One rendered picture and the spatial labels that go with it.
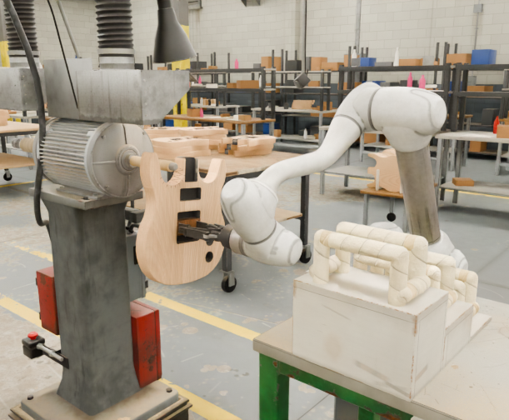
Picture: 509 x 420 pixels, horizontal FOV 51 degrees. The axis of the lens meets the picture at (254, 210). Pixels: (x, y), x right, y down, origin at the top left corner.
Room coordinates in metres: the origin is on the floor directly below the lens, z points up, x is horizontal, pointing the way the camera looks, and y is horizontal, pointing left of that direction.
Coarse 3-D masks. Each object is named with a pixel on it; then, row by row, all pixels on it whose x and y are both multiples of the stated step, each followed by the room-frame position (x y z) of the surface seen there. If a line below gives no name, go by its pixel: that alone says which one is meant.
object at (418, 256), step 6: (414, 252) 0.98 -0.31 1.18; (420, 252) 0.97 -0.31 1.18; (426, 252) 0.97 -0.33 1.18; (414, 258) 0.98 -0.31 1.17; (420, 258) 0.97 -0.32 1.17; (426, 258) 0.98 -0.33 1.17; (414, 264) 0.97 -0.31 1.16; (420, 264) 0.97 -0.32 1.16; (426, 264) 0.98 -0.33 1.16; (414, 270) 0.97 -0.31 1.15; (420, 270) 0.97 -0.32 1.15; (408, 276) 0.99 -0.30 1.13; (414, 276) 0.97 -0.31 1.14
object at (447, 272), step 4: (440, 268) 1.11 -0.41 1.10; (444, 268) 1.10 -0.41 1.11; (448, 268) 1.09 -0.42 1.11; (452, 268) 1.09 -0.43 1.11; (444, 272) 1.10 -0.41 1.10; (448, 272) 1.09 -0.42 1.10; (452, 272) 1.09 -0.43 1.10; (444, 276) 1.10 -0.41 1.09; (448, 276) 1.09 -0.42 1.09; (452, 276) 1.09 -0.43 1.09; (444, 280) 1.10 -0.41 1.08; (448, 280) 1.09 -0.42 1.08; (452, 280) 1.09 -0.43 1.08; (440, 284) 1.10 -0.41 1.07; (444, 284) 1.09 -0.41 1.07; (448, 284) 1.09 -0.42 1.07; (452, 284) 1.09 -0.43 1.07; (440, 288) 1.10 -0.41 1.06; (444, 288) 1.09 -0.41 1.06; (448, 288) 1.09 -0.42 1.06; (452, 288) 1.10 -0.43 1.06
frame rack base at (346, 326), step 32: (320, 288) 1.00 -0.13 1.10; (352, 288) 1.00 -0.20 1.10; (384, 288) 1.00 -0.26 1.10; (320, 320) 1.00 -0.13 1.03; (352, 320) 0.95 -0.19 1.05; (384, 320) 0.91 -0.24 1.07; (416, 320) 0.87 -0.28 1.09; (320, 352) 1.00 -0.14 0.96; (352, 352) 0.95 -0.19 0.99; (384, 352) 0.91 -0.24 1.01; (416, 352) 0.88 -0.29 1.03; (384, 384) 0.91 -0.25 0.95; (416, 384) 0.89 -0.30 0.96
